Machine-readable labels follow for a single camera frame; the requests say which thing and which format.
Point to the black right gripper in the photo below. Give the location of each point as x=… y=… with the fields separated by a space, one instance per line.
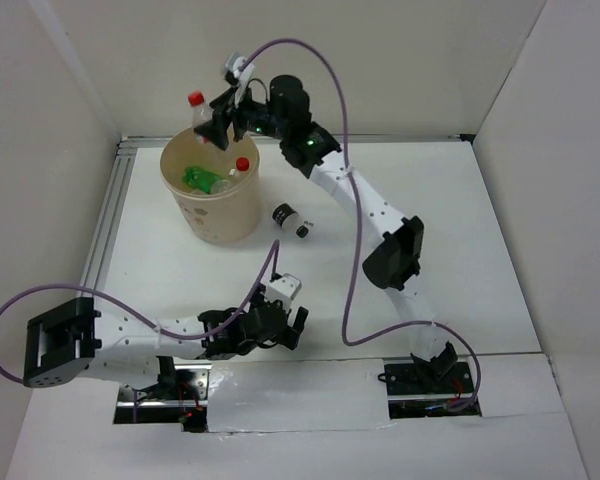
x=216 y=129

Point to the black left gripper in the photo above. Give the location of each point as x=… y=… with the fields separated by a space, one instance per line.
x=290 y=335

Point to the small clear bottle red label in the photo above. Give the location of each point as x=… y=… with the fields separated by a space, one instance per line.
x=201 y=112

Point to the large clear bottle red label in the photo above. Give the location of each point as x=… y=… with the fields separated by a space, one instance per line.
x=240 y=169

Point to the green plastic bottle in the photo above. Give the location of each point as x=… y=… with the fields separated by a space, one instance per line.
x=201 y=179

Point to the clear bottle black label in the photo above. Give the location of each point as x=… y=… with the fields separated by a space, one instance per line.
x=290 y=221

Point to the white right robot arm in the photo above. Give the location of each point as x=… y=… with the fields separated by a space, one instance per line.
x=393 y=265

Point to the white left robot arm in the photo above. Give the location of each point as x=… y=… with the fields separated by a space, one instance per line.
x=74 y=339

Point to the beige plastic bin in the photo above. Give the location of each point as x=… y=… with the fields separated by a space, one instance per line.
x=218 y=218

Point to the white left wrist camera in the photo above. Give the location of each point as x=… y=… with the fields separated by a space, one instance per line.
x=284 y=289

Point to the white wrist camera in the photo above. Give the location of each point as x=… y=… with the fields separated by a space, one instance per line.
x=238 y=71
x=284 y=289

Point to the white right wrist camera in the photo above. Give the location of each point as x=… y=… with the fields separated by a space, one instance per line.
x=238 y=71

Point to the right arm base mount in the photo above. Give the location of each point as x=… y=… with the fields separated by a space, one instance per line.
x=441 y=386

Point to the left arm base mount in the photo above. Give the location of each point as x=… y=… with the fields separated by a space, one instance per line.
x=178 y=395

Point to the aluminium frame rail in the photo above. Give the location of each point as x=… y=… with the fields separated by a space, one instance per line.
x=147 y=255

